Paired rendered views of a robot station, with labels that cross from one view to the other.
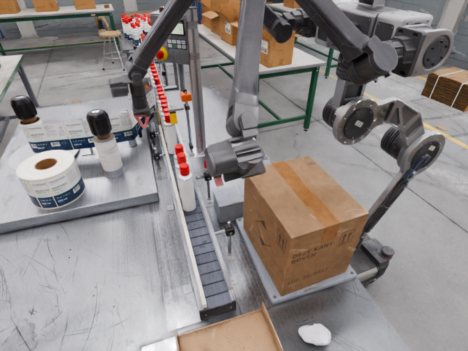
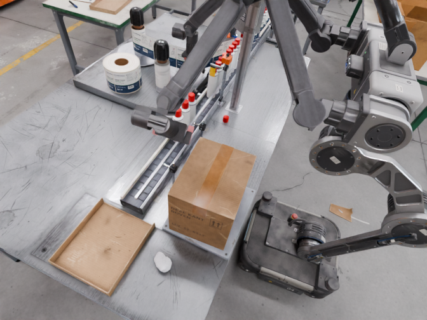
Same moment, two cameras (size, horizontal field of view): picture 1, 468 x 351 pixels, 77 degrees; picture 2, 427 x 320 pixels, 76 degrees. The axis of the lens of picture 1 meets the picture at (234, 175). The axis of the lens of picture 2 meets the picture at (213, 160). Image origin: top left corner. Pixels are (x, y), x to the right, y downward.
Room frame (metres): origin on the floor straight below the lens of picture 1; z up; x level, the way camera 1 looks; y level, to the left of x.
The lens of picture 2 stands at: (0.16, -0.52, 1.92)
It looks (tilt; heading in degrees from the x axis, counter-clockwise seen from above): 50 degrees down; 34
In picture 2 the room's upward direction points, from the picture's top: 9 degrees clockwise
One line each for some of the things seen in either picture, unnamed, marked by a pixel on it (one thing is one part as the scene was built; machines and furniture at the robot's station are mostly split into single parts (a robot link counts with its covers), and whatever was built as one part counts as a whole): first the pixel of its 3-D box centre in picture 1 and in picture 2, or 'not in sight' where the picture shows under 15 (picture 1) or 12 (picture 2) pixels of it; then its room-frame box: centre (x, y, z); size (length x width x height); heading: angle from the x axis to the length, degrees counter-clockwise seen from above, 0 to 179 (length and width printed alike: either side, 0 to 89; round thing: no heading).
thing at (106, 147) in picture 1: (106, 143); (162, 66); (1.06, 0.54, 1.03); 0.09 x 0.09 x 0.30
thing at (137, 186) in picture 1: (80, 159); (157, 68); (1.20, 0.76, 0.86); 0.80 x 0.67 x 0.05; 18
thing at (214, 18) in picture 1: (221, 17); not in sight; (4.22, 0.15, 0.97); 0.44 x 0.38 x 0.37; 117
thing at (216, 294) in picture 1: (174, 156); (210, 100); (1.22, 0.30, 0.86); 1.65 x 0.08 x 0.04; 18
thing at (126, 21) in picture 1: (149, 26); not in sight; (3.61, 0.94, 0.98); 0.57 x 0.46 x 0.21; 108
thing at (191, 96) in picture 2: (182, 167); (190, 110); (0.96, 0.21, 0.98); 0.05 x 0.05 x 0.20
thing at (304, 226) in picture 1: (295, 221); (211, 193); (0.66, -0.20, 0.99); 0.30 x 0.24 x 0.27; 21
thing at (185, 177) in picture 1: (186, 187); (178, 126); (0.83, 0.17, 0.98); 0.05 x 0.05 x 0.20
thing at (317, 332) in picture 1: (315, 333); (162, 261); (0.37, -0.22, 0.85); 0.08 x 0.07 x 0.04; 48
